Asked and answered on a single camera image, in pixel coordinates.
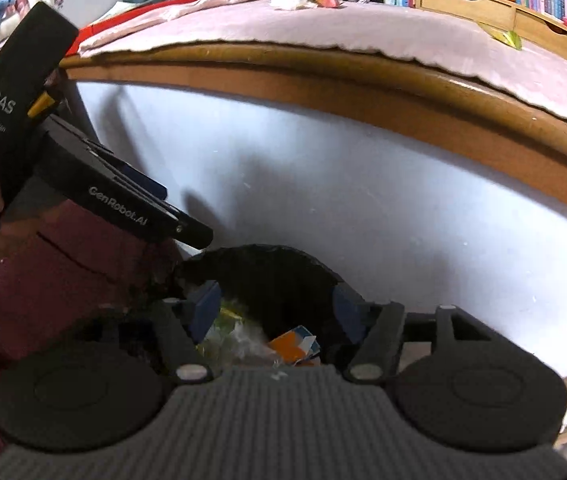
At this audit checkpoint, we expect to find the wooden drawer organizer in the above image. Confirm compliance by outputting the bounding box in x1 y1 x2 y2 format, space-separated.
415 0 567 64

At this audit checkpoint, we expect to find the green plastic wrapper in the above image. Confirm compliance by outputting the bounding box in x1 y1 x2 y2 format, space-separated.
197 301 270 362

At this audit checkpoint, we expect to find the red and pink folded cloth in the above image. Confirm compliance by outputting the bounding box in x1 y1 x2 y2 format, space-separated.
74 0 278 45

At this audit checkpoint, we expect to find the yellow green wrapper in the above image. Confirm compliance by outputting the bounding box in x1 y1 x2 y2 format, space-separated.
482 24 524 52

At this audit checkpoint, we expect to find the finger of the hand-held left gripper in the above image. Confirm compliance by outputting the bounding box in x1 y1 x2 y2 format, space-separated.
84 141 169 202
174 214 213 252

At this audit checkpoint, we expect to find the orange snack box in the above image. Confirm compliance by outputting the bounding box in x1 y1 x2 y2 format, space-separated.
267 324 323 367

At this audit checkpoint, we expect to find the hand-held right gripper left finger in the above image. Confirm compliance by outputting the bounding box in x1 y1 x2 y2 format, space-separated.
84 281 222 386

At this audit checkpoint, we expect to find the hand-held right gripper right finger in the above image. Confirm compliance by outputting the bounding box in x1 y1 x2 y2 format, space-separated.
332 282 528 383

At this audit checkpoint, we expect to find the black trash bin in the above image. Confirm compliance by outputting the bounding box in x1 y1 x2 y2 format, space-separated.
170 244 380 370

